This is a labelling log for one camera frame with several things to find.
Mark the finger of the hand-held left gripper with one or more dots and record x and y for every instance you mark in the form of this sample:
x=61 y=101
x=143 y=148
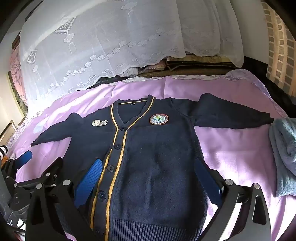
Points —
x=52 y=170
x=24 y=157

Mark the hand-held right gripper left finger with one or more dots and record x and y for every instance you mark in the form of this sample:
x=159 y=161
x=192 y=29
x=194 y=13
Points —
x=89 y=180

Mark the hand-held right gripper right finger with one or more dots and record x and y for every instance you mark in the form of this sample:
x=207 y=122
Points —
x=207 y=180

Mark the navy knitted cardigan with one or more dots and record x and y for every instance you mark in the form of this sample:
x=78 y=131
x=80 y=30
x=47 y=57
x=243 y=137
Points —
x=161 y=150

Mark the pink bed sheet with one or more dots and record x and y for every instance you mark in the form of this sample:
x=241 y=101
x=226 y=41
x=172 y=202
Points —
x=231 y=150

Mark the grey fluffy towel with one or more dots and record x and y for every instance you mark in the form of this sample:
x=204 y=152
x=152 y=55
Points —
x=284 y=150

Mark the pink floral cloth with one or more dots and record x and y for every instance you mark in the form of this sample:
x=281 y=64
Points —
x=16 y=69

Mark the stack of folded blankets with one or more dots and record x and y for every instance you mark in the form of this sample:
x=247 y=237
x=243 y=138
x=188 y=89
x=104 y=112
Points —
x=196 y=66

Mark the white lace cover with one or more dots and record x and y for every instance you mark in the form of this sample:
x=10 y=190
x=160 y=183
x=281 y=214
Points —
x=104 y=34

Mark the dark bed frame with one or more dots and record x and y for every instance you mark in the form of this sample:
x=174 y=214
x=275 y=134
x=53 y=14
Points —
x=266 y=74

